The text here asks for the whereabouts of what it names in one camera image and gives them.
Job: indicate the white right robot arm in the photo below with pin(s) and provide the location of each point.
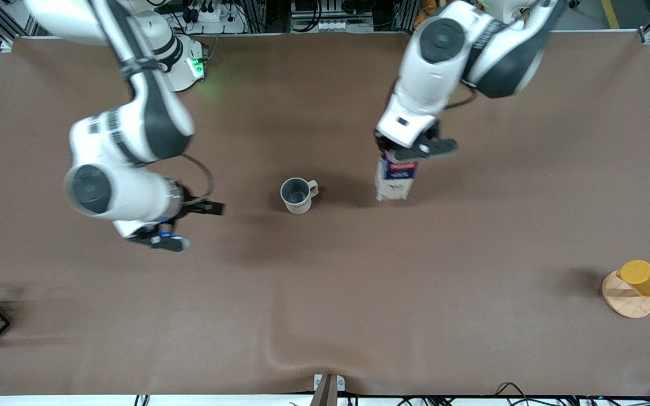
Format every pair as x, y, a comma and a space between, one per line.
133, 129

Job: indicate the white grey ceramic mug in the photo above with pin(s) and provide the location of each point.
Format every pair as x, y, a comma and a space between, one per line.
299, 206

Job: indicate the long white power strip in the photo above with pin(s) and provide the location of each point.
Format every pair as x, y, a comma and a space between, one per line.
336, 26

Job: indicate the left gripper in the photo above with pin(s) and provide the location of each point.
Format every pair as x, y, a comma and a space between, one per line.
381, 143

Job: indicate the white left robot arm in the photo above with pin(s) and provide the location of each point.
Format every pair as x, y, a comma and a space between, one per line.
443, 67

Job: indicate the metal table clamp bracket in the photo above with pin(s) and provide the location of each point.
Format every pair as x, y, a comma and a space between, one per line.
328, 392

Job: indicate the blue white milk carton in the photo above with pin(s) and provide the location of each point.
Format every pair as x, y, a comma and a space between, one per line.
395, 186

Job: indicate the round wooden cup stand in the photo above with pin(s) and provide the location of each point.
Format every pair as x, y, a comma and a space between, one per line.
627, 304

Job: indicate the white power strip with plugs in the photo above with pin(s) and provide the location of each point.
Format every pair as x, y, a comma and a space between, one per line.
218, 20

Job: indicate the yellow plastic cup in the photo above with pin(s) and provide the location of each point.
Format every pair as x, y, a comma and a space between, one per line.
644, 277

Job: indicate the brown table cover sheet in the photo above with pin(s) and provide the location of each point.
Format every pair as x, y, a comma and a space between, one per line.
325, 282

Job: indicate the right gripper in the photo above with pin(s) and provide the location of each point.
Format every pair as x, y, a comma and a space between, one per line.
194, 208

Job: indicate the pile of orange bread toys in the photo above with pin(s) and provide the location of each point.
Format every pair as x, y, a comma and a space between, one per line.
424, 14

